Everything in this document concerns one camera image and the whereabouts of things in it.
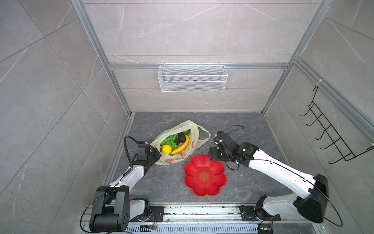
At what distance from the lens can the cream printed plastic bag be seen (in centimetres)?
89

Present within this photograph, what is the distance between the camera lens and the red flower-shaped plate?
2.69ft

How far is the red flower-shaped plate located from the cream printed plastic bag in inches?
2.5
